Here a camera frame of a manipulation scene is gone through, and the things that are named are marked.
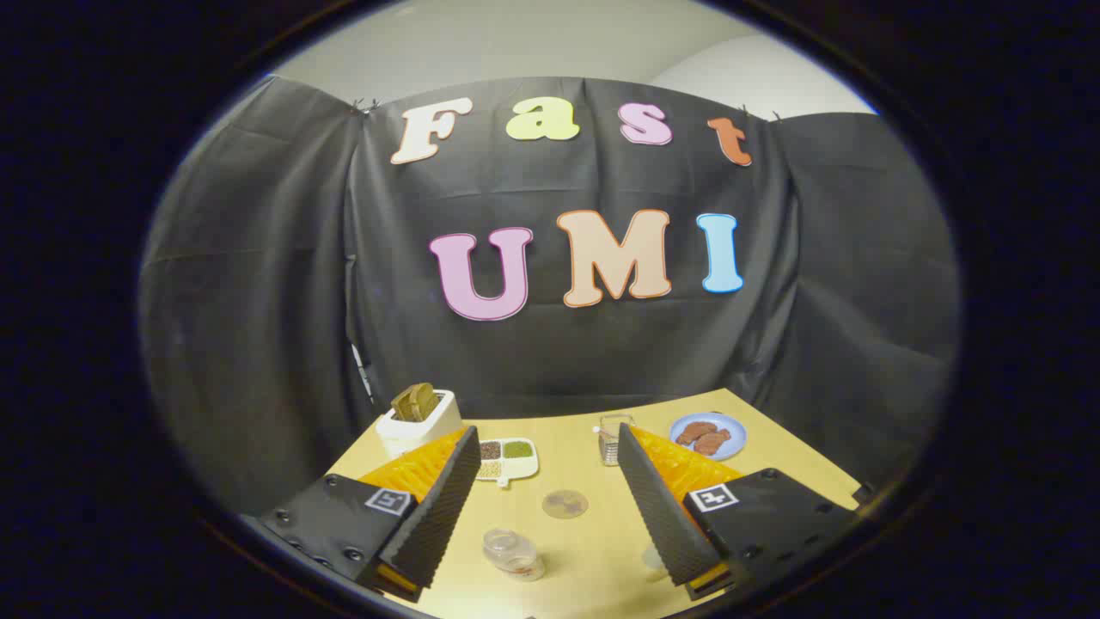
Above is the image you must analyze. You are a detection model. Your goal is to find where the blue plate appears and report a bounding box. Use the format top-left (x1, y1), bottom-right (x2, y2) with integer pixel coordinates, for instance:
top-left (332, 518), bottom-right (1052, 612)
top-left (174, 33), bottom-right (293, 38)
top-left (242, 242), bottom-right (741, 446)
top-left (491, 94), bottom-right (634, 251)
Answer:
top-left (669, 413), bottom-right (749, 463)

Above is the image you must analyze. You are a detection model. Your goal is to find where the brown bread slice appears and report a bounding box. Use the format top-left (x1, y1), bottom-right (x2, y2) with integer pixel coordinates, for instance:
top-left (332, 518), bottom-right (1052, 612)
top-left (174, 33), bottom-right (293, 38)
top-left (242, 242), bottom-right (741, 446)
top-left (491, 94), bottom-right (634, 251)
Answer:
top-left (391, 383), bottom-right (440, 423)

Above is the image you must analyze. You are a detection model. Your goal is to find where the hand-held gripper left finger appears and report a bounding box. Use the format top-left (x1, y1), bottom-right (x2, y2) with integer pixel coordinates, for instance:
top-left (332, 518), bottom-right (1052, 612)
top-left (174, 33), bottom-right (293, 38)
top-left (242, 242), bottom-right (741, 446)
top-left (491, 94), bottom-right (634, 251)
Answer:
top-left (260, 426), bottom-right (482, 603)

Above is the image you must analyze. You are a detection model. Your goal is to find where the clear glass cup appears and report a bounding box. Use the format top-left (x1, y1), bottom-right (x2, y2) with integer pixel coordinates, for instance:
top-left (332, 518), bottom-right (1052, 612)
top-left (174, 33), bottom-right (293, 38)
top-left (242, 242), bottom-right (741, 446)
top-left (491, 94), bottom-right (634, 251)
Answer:
top-left (598, 414), bottom-right (636, 468)

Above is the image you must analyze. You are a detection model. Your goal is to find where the wooden table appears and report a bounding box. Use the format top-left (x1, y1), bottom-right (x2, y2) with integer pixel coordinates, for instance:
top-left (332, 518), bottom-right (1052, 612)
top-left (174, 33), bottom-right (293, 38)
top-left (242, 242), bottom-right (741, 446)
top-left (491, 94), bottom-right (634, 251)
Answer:
top-left (325, 389), bottom-right (863, 619)

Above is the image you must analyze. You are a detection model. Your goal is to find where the black backdrop cloth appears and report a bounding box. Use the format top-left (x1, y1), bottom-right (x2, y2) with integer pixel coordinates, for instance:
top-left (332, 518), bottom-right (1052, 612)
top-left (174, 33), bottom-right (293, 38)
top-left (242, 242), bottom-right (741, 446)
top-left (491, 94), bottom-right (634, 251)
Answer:
top-left (139, 74), bottom-right (961, 517)

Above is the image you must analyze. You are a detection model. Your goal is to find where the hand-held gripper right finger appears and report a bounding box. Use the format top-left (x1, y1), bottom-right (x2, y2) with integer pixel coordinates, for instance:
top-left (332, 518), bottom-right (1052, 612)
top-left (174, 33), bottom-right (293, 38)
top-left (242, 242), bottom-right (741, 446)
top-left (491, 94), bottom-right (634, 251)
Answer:
top-left (617, 423), bottom-right (860, 601)

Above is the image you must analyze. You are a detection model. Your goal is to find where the white divided seed dish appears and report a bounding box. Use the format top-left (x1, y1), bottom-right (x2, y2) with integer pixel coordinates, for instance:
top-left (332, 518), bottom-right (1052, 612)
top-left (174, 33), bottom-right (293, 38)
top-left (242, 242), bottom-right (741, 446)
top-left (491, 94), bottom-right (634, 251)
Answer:
top-left (474, 437), bottom-right (540, 489)

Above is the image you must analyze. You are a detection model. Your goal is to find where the white toaster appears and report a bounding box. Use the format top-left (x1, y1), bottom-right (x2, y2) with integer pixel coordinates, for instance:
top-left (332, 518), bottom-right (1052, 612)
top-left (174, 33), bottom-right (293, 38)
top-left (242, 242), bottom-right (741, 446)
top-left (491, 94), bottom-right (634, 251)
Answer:
top-left (376, 389), bottom-right (464, 458)

